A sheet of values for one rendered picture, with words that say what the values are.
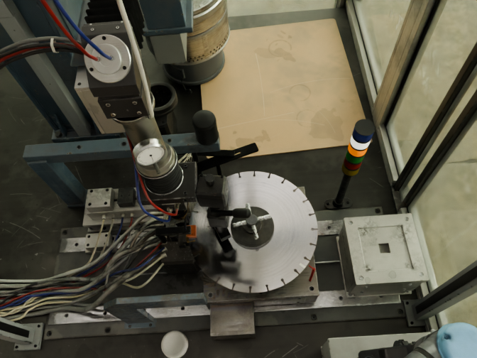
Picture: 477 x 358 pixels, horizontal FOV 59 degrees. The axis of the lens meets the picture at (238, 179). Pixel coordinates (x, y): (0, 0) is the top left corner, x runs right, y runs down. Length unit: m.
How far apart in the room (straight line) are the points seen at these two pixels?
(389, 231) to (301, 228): 0.24
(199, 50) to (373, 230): 0.78
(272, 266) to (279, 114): 0.64
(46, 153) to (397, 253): 0.95
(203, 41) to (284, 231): 0.68
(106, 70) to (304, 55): 1.21
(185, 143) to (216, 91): 0.51
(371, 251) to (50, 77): 1.01
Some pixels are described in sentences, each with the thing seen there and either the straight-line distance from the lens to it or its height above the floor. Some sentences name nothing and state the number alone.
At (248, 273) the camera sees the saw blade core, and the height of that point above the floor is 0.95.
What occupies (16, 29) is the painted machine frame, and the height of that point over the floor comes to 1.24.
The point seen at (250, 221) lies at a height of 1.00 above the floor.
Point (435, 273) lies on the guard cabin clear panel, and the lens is 1.22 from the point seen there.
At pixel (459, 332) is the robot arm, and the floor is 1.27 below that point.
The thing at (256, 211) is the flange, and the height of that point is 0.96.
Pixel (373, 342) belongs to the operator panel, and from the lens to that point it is 1.10.
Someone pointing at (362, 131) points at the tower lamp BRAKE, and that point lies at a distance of 0.99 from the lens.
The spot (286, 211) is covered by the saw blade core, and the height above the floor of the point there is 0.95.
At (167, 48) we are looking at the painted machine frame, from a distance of 1.00.
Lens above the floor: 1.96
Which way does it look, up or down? 61 degrees down
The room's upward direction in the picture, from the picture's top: 7 degrees counter-clockwise
